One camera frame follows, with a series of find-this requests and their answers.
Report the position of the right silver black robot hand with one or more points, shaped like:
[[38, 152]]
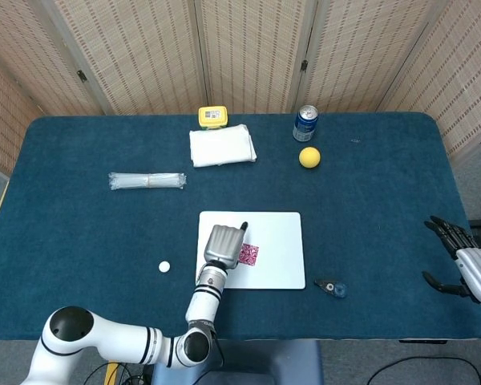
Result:
[[477, 272]]

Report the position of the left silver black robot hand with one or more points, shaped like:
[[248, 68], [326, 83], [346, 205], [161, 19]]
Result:
[[222, 244]]

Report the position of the pink patterned square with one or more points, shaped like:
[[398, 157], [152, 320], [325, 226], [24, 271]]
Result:
[[250, 254]]

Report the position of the small white round piece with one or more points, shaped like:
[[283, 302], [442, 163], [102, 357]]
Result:
[[164, 267]]

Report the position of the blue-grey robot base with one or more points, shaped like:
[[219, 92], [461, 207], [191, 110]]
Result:
[[264, 361]]

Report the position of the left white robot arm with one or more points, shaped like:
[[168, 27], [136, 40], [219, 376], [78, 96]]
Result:
[[204, 301]]

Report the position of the white rectangular board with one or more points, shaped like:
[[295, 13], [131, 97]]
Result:
[[280, 248]]

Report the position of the folded white towel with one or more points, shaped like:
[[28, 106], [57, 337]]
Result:
[[220, 146]]

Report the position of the bundle of wrapped straws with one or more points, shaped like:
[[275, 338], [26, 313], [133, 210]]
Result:
[[128, 181]]

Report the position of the yellow foam ball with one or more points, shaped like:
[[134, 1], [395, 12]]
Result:
[[309, 157]]

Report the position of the blue black correction tape dispenser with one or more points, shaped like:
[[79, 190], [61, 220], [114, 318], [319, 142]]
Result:
[[338, 289]]

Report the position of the yellow lidded container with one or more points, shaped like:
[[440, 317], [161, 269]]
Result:
[[212, 114]]

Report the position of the teal tablecloth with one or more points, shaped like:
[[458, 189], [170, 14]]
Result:
[[84, 224]]

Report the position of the blue soda can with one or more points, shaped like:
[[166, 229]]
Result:
[[304, 128]]

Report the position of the woven bamboo screen panel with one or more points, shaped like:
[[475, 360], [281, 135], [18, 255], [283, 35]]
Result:
[[465, 80], [364, 52], [24, 40], [252, 52], [0, 120], [136, 52]]

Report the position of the black screen hinge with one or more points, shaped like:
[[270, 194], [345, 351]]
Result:
[[304, 65], [81, 75]]

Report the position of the black table bracket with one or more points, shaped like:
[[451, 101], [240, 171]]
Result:
[[423, 341]]

